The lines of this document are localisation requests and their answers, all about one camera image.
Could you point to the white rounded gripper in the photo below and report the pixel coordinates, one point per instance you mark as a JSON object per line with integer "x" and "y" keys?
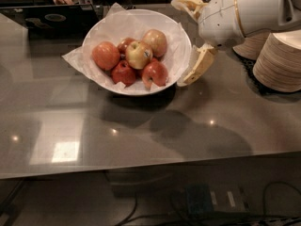
{"x": 219, "y": 22}

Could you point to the yellow green apple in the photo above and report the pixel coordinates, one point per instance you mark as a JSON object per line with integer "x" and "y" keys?
{"x": 138, "y": 54}

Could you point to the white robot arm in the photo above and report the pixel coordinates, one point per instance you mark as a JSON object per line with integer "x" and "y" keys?
{"x": 256, "y": 16}

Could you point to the pale apple back right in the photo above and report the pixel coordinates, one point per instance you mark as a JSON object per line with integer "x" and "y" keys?
{"x": 156, "y": 39}

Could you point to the red apple front right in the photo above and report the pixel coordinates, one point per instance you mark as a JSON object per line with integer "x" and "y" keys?
{"x": 154, "y": 73}

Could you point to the white bowl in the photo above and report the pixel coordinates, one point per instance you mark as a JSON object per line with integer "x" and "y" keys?
{"x": 175, "y": 47}

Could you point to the dark red apple back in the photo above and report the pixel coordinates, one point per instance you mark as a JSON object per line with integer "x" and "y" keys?
{"x": 122, "y": 46}

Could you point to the red apple front left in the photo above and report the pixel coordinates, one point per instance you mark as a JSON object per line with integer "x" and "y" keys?
{"x": 124, "y": 73}

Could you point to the red apple far left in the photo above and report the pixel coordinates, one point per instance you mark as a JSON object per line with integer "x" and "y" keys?
{"x": 106, "y": 55}

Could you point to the back stack paper plates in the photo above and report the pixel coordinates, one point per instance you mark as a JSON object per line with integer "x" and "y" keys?
{"x": 251, "y": 47}

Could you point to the stack paper plates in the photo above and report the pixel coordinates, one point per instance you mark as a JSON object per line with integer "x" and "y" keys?
{"x": 251, "y": 47}
{"x": 278, "y": 66}

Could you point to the black mat under plates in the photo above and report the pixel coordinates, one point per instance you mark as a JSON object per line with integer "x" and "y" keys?
{"x": 264, "y": 91}

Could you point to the white paper liner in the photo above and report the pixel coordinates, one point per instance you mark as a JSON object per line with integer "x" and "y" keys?
{"x": 125, "y": 22}

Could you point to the front stack paper plates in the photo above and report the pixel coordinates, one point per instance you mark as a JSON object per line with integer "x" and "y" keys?
{"x": 278, "y": 66}

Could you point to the black laptop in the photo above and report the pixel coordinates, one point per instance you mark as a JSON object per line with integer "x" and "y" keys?
{"x": 57, "y": 21}

